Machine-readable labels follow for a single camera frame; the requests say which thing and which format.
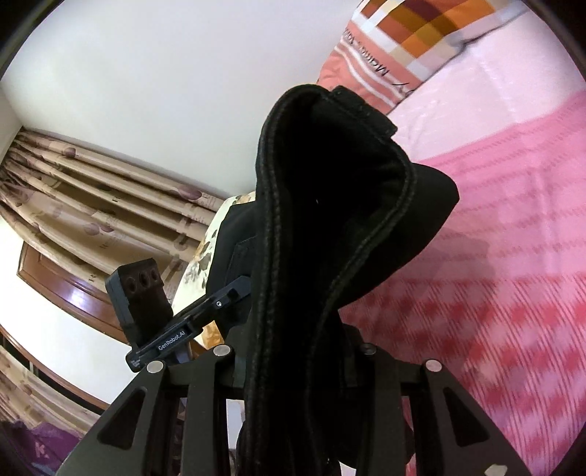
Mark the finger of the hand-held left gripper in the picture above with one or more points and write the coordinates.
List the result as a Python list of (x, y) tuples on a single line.
[(224, 300)]

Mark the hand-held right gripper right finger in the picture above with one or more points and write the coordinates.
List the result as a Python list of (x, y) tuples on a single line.
[(384, 380)]

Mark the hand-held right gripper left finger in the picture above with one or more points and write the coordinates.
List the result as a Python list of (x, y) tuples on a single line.
[(215, 375)]

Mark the black pants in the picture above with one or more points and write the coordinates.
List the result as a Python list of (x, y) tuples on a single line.
[(320, 206)]

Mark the floral pillow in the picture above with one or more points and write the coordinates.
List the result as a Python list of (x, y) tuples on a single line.
[(201, 256)]

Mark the beige patterned curtain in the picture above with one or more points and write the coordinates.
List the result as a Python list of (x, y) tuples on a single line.
[(91, 197)]

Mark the purple cloth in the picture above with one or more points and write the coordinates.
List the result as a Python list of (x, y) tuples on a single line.
[(36, 448)]

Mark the pink checkered bed sheet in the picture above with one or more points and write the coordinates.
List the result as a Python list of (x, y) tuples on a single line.
[(503, 229)]

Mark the orange checkered pillow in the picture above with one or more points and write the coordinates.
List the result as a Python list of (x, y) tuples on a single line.
[(412, 41)]

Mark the wooden window frame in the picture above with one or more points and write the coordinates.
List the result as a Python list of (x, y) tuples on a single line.
[(68, 293)]

